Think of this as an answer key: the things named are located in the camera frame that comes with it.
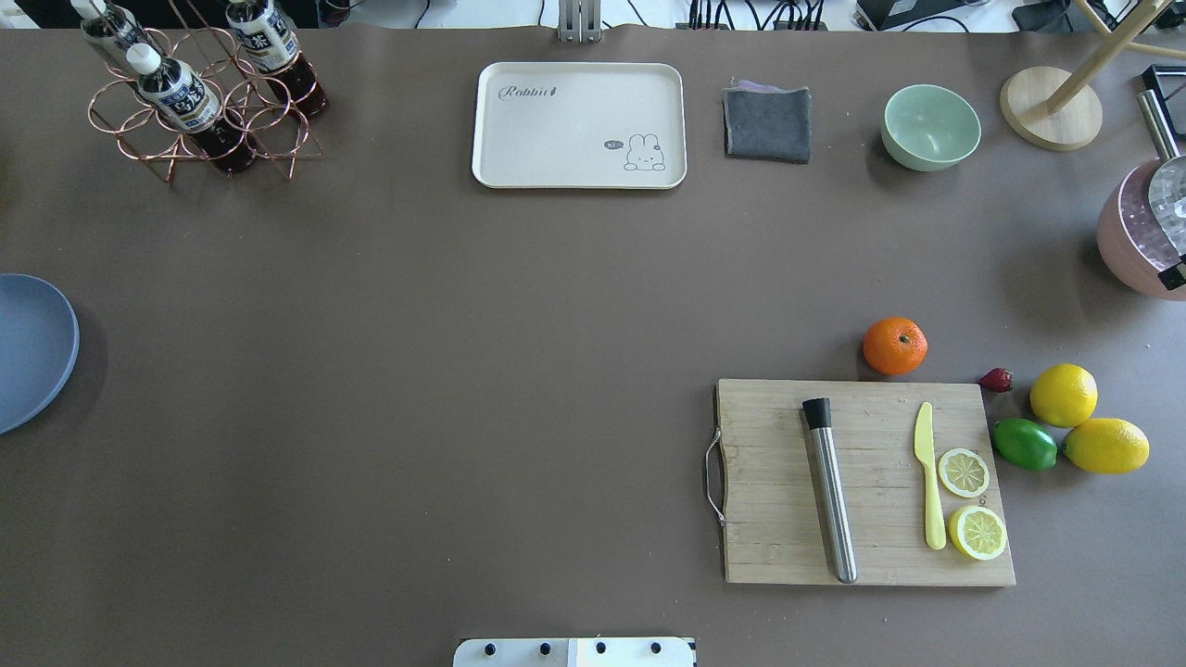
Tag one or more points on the steel muddler black tip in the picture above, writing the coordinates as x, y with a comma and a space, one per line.
831, 499

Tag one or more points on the green lime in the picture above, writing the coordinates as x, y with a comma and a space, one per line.
1025, 443

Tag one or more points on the pink ice bucket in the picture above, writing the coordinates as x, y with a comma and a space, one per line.
1130, 240

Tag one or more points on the lower lemon slice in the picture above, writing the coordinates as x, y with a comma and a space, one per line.
977, 532

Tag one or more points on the steel ice scoop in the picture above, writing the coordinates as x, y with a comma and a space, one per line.
1166, 191

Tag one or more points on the round yellow lemon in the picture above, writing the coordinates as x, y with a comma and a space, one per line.
1064, 395

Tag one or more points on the cream rabbit tray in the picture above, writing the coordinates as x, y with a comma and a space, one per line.
579, 125

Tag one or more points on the copper wire bottle rack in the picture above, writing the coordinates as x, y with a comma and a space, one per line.
205, 42

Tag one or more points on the lemon slice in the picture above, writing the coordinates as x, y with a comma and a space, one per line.
977, 532
963, 473

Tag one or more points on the metal camera pole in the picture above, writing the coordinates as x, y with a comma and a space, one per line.
579, 21

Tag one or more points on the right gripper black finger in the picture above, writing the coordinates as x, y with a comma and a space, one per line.
1174, 277

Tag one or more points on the upper lemon slice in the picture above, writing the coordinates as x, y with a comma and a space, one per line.
963, 473

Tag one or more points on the front tea bottle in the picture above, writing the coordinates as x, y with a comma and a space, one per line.
184, 100

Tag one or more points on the green bowl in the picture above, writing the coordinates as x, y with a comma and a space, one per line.
925, 127

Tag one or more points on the grey folded cloth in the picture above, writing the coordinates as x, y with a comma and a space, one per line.
768, 122

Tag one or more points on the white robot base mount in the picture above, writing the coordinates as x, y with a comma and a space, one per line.
578, 651

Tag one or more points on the wooden cutting board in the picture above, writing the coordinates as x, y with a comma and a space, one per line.
774, 532

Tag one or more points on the orange fruit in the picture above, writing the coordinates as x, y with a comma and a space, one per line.
894, 346

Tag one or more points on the oval yellow lemon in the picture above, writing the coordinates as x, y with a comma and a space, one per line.
1107, 446

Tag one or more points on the wooden stand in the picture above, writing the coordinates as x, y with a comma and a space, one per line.
1056, 109

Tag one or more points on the yellow plastic knife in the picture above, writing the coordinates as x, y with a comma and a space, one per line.
924, 449

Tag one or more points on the right rear tea bottle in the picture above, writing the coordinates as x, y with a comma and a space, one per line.
272, 47

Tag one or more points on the blue plate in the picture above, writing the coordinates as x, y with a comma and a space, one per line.
39, 346

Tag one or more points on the red strawberry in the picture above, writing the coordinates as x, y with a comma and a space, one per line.
998, 380

